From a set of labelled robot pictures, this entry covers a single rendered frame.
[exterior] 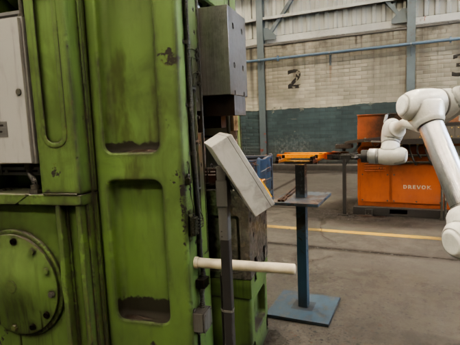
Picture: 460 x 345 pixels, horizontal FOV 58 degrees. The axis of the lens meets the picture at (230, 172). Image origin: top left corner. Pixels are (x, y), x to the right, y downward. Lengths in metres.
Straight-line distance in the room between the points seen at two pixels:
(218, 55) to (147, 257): 0.99
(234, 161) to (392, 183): 4.18
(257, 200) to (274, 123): 8.56
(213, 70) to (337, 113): 7.69
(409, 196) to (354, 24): 5.24
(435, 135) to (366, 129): 3.51
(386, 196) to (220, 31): 3.88
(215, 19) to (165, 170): 0.73
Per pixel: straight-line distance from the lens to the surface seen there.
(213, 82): 1.96
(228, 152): 1.35
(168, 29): 1.80
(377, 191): 5.45
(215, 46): 1.98
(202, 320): 1.93
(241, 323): 2.20
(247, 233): 2.00
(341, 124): 9.53
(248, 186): 1.37
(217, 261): 1.84
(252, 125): 10.12
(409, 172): 5.39
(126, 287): 2.10
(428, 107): 1.94
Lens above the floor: 1.24
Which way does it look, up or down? 7 degrees down
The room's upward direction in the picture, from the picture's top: 2 degrees counter-clockwise
